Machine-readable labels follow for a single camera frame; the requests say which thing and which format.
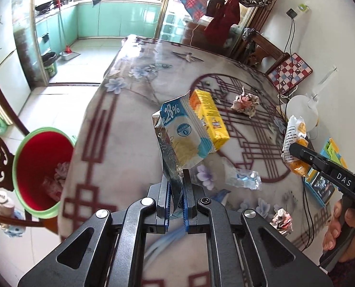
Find white refrigerator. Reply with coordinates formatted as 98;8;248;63
0;0;32;127

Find red bucket with green rim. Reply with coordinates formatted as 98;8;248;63
12;127;77;220

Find dark red apron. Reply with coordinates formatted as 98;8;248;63
204;0;241;49

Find red mop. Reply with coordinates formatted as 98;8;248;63
56;0;73;55

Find crushed clear plastic bottle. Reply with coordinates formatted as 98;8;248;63
222;157;262;191

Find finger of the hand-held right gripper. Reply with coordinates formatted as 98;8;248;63
288;142;340;183

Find black power cable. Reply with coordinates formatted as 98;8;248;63
280;16;296;58

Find plain dark wooden chair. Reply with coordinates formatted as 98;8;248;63
242;28;289;73

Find dark shoulder bag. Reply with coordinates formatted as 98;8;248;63
207;0;226;17

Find person's right hand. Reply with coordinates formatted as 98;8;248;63
322;199;355;252

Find grey dustpan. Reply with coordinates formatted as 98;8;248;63
59;52;81;62

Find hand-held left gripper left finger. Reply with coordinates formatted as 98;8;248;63
17;172;171;287

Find black kitchen waste bin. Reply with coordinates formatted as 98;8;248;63
41;52;58;78

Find yellow carton box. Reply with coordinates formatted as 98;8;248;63
189;89;231;151

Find white ceramic jar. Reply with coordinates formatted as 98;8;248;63
0;191;15;216

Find crumpled patterned wrapper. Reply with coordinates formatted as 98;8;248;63
43;161;71;201

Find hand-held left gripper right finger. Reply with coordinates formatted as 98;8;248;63
183;169;337;287

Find blue white snack packet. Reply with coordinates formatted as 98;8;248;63
152;95;217;216

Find teal kitchen base cabinets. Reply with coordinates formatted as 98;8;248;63
35;0;163;55

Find person's right forearm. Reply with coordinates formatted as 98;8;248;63
327;239;355;287

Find orange snack packet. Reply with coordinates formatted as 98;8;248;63
282;115;310;177

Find white desk lamp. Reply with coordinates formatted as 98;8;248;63
286;67;337;127

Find crumpled paper ball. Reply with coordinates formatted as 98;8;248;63
270;209;293;235
231;87;260;118

